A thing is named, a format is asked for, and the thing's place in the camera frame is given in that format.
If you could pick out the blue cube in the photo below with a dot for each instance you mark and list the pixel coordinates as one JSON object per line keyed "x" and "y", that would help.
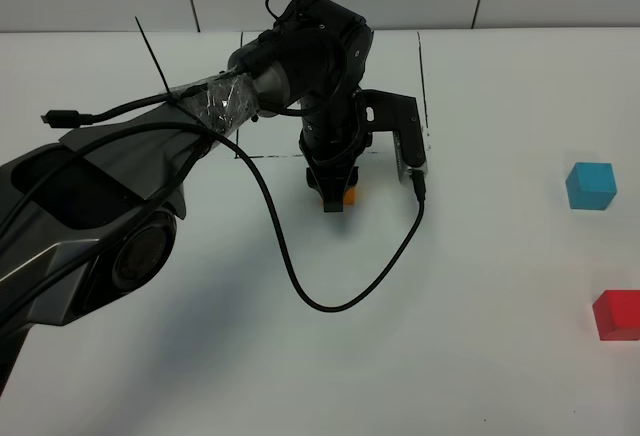
{"x": 591, "y": 186}

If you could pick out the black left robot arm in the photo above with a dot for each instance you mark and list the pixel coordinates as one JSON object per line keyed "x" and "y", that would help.
{"x": 93, "y": 217}

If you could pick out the red cube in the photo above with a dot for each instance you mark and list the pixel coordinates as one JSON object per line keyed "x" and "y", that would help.
{"x": 617, "y": 315}

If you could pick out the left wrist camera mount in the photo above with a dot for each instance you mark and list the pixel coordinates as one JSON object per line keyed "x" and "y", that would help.
{"x": 398, "y": 115}

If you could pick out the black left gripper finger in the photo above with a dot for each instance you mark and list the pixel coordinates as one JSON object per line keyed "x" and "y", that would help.
{"x": 314, "y": 183}
{"x": 331, "y": 187}

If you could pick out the orange cube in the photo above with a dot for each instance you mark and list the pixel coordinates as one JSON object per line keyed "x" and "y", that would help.
{"x": 351, "y": 196}

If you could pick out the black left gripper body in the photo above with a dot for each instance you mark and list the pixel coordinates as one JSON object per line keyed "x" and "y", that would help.
{"x": 333, "y": 157}

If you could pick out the black zip tie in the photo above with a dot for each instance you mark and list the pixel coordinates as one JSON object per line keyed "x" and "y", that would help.
{"x": 154, "y": 58}

